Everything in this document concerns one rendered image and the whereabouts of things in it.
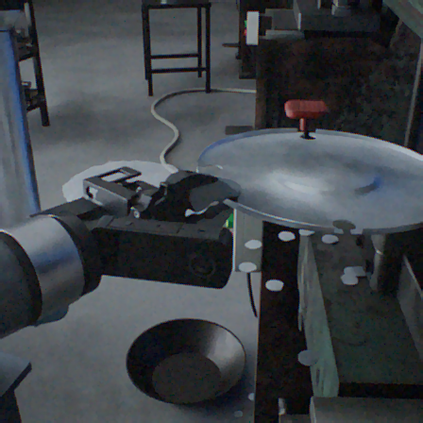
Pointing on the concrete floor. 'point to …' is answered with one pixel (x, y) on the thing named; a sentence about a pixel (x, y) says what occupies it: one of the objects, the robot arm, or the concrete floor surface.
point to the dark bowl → (185, 361)
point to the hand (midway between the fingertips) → (236, 196)
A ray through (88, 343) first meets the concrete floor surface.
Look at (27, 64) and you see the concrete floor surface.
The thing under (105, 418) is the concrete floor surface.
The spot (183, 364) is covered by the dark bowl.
